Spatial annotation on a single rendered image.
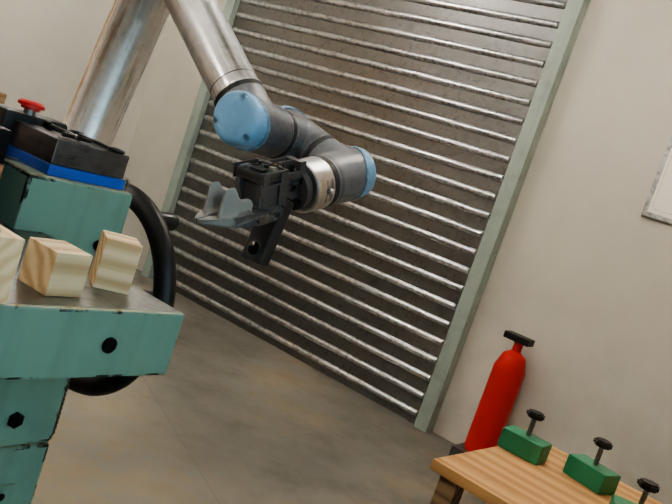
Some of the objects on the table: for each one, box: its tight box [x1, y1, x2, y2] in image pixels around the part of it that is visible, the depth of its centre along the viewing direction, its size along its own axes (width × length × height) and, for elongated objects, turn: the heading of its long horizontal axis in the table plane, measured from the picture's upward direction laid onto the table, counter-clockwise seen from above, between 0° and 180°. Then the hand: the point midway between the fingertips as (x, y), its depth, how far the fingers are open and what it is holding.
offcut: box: [18, 237, 93, 297], centre depth 64 cm, size 4×4×4 cm
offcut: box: [88, 230, 143, 295], centre depth 71 cm, size 3×4×5 cm
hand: (203, 223), depth 118 cm, fingers closed
